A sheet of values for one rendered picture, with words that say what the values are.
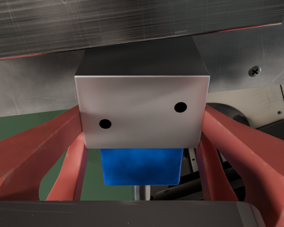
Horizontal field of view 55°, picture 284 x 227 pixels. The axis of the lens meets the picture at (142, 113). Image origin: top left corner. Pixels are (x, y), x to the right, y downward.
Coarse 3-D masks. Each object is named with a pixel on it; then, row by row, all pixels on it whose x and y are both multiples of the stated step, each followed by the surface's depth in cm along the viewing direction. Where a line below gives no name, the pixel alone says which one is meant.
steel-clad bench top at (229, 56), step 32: (224, 32) 14; (256, 32) 15; (0, 64) 15; (32, 64) 15; (64, 64) 15; (224, 64) 16; (256, 64) 16; (0, 96) 17; (32, 96) 17; (64, 96) 17
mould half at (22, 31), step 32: (0, 0) 5; (32, 0) 5; (64, 0) 5; (96, 0) 5; (128, 0) 5; (160, 0) 5; (192, 0) 5; (224, 0) 5; (256, 0) 5; (0, 32) 5; (32, 32) 5; (64, 32) 5; (96, 32) 5; (128, 32) 5; (160, 32) 5; (192, 32) 5
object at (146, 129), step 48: (96, 48) 12; (144, 48) 12; (192, 48) 12; (96, 96) 10; (144, 96) 10; (192, 96) 10; (96, 144) 12; (144, 144) 12; (192, 144) 12; (144, 192) 17
